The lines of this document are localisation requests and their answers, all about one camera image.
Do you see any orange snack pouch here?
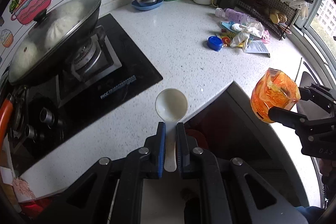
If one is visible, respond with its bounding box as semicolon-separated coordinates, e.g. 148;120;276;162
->
250;68;301;123

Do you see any white plastic spoon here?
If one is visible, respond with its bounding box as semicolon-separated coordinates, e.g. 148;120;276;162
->
155;88;188;172

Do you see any printed paper leaflet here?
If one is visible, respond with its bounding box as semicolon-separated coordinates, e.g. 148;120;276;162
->
243;40;270;57

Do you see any pink plastic bag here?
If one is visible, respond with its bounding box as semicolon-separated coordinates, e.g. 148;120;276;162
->
261;30;270;44

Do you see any white rubber glove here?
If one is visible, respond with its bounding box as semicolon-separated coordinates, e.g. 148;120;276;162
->
230;22;265;48

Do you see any blue bottle cap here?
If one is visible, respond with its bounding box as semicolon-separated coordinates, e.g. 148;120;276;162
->
207;36;223;51

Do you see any purple label plastic bottle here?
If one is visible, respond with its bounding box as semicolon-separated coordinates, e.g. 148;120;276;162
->
215;8;249;25

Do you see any red trash bin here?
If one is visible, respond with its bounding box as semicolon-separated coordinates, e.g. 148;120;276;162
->
185;119;215;151

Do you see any ginger root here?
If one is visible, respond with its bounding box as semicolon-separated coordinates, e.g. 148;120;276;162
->
269;9;288;24

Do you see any yellow yeast packet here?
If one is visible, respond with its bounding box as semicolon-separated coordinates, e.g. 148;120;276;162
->
217;32;236;47

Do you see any black gas stove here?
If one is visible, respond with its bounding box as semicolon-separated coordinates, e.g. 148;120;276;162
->
9;15;162;173

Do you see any black mug utensil holder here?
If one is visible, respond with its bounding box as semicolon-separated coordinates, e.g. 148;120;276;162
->
211;0;238;10

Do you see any blue saucer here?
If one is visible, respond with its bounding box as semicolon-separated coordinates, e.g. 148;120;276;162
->
131;0;163;11

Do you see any black wok with glass lid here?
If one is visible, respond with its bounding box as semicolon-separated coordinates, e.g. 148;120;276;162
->
9;0;101;84

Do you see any black wire rack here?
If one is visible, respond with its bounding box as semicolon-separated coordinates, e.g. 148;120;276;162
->
238;0;298;39

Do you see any window frame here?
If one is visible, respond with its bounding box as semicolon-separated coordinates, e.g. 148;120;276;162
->
294;0;335;88

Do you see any frying pan orange handle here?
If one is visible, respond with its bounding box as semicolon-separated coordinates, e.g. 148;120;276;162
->
0;98;13;148

